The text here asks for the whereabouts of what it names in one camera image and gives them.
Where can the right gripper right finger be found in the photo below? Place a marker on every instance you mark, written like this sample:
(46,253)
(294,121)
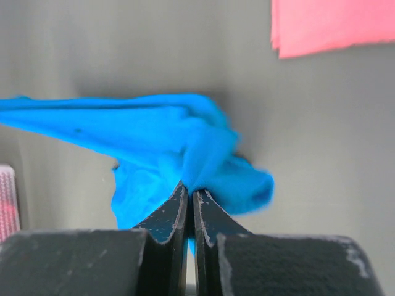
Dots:
(210,220)

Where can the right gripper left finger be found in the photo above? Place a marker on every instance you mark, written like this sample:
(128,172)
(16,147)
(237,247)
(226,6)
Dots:
(163,261)

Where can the blue t shirt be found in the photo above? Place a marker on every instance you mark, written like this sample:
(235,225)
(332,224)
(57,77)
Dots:
(158,141)

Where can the white plastic laundry basket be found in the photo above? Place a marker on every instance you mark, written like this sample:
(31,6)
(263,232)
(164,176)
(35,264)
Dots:
(9,211)

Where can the folded pink t shirt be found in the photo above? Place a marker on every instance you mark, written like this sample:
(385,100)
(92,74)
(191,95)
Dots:
(300,28)

